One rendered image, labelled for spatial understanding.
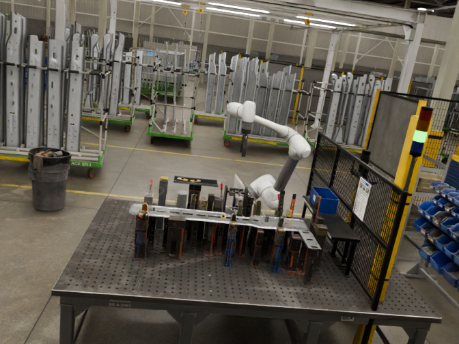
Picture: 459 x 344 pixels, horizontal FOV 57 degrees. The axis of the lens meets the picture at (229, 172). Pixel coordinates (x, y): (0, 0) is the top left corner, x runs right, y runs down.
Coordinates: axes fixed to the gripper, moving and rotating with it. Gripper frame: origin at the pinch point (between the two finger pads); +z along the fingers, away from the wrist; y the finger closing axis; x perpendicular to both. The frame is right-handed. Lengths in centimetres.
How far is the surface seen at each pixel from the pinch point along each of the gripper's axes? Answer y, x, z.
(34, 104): -351, -281, 46
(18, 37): -357, -308, -50
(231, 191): 7.9, -5.1, 30.4
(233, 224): 47, -6, 42
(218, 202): 9.5, -14.3, 40.2
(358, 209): 35, 90, 25
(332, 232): 41, 71, 43
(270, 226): 34, 24, 46
